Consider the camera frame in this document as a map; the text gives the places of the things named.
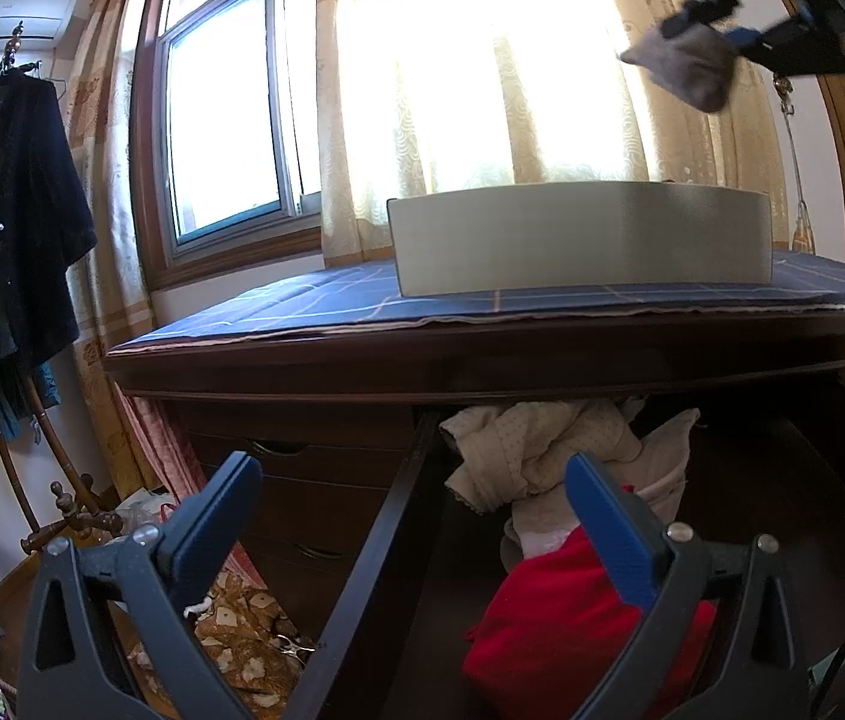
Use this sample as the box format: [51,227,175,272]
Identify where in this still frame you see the blue checked cloth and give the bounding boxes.
[106,251,845,353]

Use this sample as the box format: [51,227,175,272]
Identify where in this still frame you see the pale beige garment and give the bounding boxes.
[503,484,685,563]

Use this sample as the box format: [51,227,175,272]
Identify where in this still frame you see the dark navy jacket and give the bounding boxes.
[0,79,97,402]

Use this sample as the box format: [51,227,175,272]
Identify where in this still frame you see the teal garment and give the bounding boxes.
[0,360,64,451]

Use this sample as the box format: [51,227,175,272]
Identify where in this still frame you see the cream dotted garment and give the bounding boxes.
[439,399,644,515]

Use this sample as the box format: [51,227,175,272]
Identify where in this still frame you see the clear plastic bag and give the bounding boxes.
[118,491,184,541]

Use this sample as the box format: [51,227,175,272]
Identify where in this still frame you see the wooden coat rack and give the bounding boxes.
[0,21,127,552]

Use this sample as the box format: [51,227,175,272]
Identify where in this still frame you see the grey white sock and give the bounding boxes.
[617,22,739,115]

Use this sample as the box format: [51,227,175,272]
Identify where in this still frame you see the wood framed window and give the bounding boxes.
[130,0,326,290]

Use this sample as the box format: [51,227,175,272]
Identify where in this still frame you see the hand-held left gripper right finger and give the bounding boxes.
[564,454,813,720]

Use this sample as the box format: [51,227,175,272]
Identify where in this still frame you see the pink striped cloth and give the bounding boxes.
[126,394,269,593]

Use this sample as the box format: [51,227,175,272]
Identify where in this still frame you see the narrow beige patterned curtain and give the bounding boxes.
[62,0,158,497]

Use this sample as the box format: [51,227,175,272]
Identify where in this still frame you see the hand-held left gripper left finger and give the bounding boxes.
[17,451,266,720]

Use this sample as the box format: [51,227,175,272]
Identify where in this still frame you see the white air conditioner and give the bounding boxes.
[0,0,82,46]

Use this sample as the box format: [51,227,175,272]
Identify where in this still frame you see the brown patterned cloth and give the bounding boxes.
[126,570,318,713]

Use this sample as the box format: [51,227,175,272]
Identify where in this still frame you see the white cardboard box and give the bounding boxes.
[386,181,774,298]

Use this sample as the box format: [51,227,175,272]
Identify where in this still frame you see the curtain tieback tassel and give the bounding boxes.
[771,71,817,256]

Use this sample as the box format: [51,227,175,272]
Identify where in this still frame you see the dark wooden drawer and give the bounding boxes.
[283,379,845,720]

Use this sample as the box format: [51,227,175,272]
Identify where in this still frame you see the red garment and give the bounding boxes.
[462,484,719,720]

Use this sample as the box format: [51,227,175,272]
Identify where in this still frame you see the dark wooden dresser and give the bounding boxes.
[103,300,845,720]

